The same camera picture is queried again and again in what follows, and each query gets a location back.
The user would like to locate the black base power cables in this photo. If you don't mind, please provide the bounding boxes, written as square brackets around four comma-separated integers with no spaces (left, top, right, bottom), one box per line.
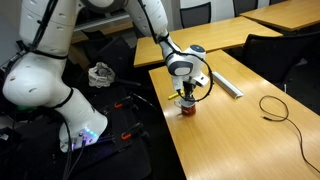
[61,133,89,180]

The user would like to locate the thin black loose cable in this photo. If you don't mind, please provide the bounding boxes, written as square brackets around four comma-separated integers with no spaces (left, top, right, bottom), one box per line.
[258,95,320,174]

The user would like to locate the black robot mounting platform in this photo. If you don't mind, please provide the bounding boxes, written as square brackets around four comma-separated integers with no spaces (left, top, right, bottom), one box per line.
[0,83,158,180]

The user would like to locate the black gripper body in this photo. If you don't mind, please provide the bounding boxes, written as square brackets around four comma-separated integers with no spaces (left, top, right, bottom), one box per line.
[181,75,198,97]

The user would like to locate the black chair backrest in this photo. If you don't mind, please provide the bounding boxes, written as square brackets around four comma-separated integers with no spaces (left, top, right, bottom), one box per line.
[232,0,260,18]
[179,2,213,30]

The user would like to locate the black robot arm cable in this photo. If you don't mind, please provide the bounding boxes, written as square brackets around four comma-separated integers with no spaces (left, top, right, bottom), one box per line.
[136,0,214,103]

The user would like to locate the long silver metal bar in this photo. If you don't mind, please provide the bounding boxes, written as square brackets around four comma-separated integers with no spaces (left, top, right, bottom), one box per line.
[211,70,245,100]

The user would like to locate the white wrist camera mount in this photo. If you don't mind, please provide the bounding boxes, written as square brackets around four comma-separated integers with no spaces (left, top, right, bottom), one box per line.
[193,73,211,89]

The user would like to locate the yellow marker pen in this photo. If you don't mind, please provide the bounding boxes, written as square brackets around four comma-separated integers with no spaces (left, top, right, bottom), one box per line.
[167,92,181,101]

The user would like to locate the black clamp orange tip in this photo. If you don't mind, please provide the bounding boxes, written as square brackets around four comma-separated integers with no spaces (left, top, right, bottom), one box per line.
[120,122,145,141]
[113,95,134,110]

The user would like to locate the white and red cup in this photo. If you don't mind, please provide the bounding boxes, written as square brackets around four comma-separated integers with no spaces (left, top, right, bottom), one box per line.
[173,97,197,117]

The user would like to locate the black office chair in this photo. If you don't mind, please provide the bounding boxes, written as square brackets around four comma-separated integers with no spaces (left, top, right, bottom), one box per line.
[241,31,320,85]

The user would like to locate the crumpled white cloth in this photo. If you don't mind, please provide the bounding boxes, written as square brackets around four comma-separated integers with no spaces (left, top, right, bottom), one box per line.
[87,61,117,89]

